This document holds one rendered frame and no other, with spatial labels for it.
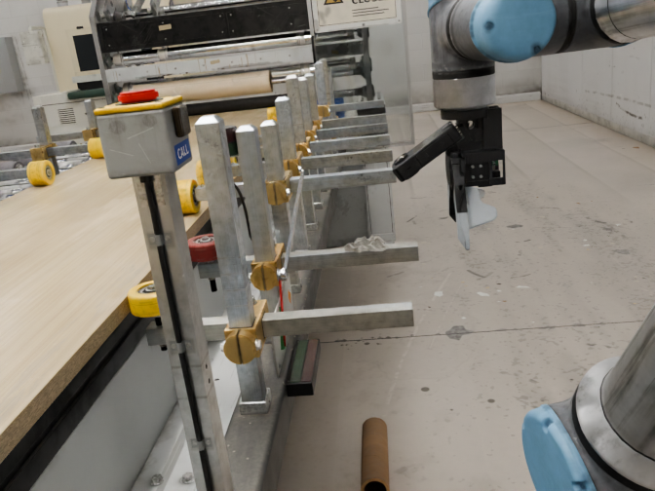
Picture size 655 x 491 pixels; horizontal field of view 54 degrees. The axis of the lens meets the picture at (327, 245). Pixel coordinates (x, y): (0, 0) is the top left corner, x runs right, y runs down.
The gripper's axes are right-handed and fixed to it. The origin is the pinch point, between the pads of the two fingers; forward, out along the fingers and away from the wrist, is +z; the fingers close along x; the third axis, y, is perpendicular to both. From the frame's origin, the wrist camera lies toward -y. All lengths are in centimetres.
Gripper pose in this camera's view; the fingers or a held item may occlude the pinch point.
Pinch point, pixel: (456, 236)
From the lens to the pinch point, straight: 105.0
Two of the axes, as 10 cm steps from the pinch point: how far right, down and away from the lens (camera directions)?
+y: 9.9, -0.8, -1.1
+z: 1.1, 9.5, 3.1
